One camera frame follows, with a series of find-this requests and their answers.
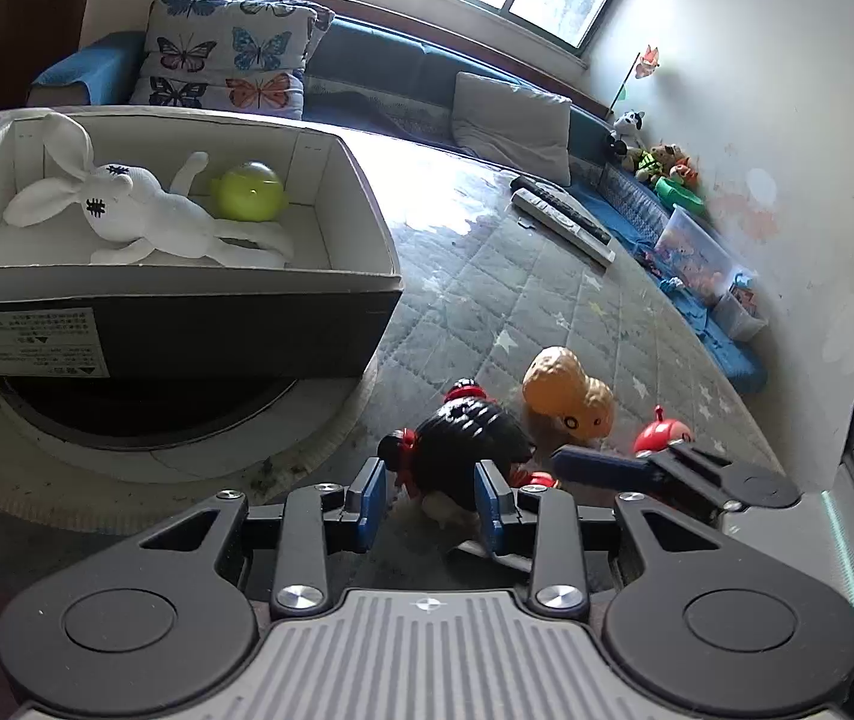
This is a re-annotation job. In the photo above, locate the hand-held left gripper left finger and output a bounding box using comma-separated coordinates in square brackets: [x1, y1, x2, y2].
[140, 459, 390, 610]

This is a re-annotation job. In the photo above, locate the black remote control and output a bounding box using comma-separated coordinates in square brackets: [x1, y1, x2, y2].
[509, 175, 612, 245]

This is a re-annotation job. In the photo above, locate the orange peanut toy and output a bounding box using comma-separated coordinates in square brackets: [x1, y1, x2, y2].
[522, 346, 615, 437]

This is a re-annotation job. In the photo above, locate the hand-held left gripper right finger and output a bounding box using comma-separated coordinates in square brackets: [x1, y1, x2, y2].
[473, 462, 728, 616]

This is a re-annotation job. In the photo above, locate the cardboard shoe box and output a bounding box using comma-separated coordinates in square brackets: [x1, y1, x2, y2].
[0, 106, 404, 380]

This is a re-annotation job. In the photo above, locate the pile of stuffed toys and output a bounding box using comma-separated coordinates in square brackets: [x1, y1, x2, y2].
[622, 142, 699, 188]

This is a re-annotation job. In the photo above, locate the cow plush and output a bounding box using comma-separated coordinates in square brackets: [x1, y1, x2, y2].
[610, 110, 648, 152]

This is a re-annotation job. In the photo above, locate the grey pillow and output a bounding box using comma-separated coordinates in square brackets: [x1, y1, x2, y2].
[451, 72, 573, 187]

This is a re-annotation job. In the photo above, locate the green bowl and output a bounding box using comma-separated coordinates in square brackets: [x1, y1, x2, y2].
[655, 176, 707, 215]

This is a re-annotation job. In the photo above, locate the green ball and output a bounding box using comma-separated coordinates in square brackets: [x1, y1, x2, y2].
[209, 161, 287, 224]

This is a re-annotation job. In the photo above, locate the white remote control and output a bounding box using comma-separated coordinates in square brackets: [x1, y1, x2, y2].
[511, 189, 617, 268]

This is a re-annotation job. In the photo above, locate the red apple toy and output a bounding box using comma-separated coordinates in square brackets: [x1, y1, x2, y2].
[633, 405, 696, 460]

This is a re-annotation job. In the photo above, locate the butterfly print pillow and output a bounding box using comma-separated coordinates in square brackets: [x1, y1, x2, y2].
[129, 0, 320, 119]
[176, 0, 336, 62]

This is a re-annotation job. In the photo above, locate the small clear toy container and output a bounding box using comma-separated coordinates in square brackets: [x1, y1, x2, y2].
[712, 270, 770, 343]

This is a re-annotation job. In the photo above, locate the paper pinwheel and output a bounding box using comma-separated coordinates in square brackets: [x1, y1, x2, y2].
[607, 45, 660, 118]

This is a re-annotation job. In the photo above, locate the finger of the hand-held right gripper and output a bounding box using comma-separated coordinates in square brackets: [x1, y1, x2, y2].
[551, 441, 803, 524]

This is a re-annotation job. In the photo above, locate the black-haired doll toy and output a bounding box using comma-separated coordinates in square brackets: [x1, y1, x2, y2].
[377, 381, 560, 533]

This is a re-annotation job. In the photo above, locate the blue sofa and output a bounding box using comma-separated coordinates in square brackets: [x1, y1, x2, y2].
[26, 13, 769, 395]

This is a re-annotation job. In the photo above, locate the white rabbit plush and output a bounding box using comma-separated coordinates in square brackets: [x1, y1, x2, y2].
[3, 112, 297, 269]

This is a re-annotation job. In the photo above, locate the large clear toy container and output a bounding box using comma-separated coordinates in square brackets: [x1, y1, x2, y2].
[648, 204, 737, 307]

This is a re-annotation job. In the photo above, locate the grey star quilted mat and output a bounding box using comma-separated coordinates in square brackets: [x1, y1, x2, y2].
[0, 116, 786, 563]

